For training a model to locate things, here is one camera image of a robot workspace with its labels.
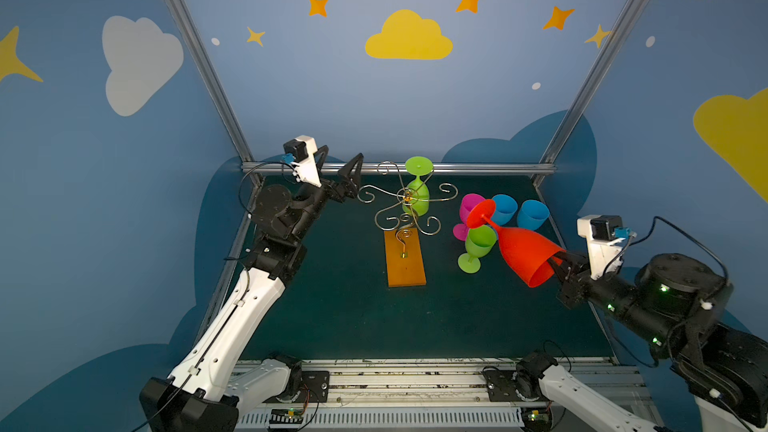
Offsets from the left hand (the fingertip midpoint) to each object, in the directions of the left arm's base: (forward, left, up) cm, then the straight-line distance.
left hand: (340, 149), depth 60 cm
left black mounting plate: (-36, +8, -47) cm, 59 cm away
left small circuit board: (-41, +14, -51) cm, 67 cm away
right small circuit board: (-41, -48, -51) cm, 81 cm away
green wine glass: (+1, -17, -16) cm, 24 cm away
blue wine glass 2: (+9, -55, -32) cm, 64 cm away
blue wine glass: (+15, -49, -36) cm, 63 cm away
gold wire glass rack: (-6, -13, -14) cm, 20 cm away
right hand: (-19, -40, -6) cm, 44 cm away
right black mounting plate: (-35, -40, -47) cm, 71 cm away
